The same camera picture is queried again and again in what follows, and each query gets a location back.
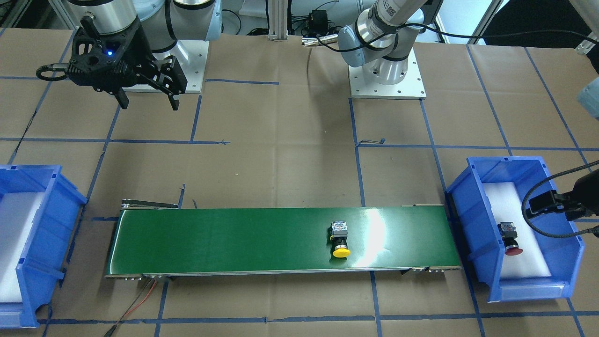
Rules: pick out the white foam pad source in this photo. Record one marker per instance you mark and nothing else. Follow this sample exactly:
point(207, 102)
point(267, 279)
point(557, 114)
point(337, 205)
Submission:
point(506, 207)

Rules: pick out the aluminium frame post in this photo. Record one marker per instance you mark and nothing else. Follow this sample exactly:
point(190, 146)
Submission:
point(278, 15)

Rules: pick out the white foam pad destination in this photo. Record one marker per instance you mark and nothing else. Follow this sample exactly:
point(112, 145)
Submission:
point(17, 212)

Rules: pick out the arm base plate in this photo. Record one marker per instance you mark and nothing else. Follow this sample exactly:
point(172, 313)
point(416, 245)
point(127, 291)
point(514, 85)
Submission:
point(192, 57)
point(382, 79)

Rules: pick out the empty blue bin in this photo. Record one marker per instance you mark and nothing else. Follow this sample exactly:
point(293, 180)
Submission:
point(40, 265)

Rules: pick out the yellow push button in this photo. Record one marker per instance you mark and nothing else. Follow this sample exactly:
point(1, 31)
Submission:
point(338, 233)

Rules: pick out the green conveyor belt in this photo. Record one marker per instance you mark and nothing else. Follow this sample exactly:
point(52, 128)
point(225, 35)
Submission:
point(168, 242)

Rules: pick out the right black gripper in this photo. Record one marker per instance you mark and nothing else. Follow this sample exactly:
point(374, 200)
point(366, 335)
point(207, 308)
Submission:
point(136, 47)

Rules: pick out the blue bin with buttons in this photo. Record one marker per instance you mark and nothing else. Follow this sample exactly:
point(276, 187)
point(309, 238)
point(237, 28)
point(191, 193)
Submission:
point(563, 255)

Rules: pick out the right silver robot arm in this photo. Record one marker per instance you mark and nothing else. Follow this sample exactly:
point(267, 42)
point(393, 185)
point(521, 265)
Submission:
point(164, 21)

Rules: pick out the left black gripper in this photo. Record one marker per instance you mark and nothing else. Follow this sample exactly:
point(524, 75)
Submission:
point(575, 211)

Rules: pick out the black power adapter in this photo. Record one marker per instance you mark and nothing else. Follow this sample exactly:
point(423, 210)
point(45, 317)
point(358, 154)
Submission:
point(317, 21)

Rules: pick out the red push button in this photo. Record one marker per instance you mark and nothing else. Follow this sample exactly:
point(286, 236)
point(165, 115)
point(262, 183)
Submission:
point(509, 237)

